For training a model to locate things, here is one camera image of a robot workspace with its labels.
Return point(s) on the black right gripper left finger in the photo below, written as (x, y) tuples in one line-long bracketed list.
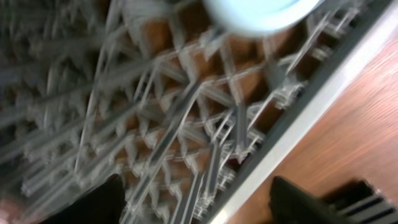
[(102, 205)]

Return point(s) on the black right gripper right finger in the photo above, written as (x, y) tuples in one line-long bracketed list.
[(291, 205)]

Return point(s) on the blue plastic cup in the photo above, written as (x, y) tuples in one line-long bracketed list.
[(257, 18)]

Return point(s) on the grey dishwasher rack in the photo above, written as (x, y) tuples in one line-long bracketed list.
[(191, 116)]

